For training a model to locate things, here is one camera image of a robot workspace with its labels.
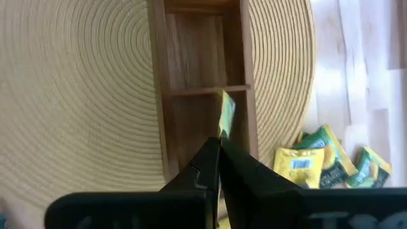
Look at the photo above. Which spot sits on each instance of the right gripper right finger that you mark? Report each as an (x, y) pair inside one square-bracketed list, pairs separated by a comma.
[(245, 178)]

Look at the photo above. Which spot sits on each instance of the yellow green lemon tea packet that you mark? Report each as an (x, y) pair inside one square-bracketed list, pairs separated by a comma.
[(334, 156), (226, 113), (370, 171), (299, 167)]

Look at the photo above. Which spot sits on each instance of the round woven beige placemat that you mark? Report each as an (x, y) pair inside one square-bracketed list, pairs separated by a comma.
[(79, 95)]

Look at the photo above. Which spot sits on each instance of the brown wooden tea box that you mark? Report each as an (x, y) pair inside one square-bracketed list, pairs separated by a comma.
[(197, 51)]

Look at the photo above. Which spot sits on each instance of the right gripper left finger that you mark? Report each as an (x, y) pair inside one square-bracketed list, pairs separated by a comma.
[(203, 171)]

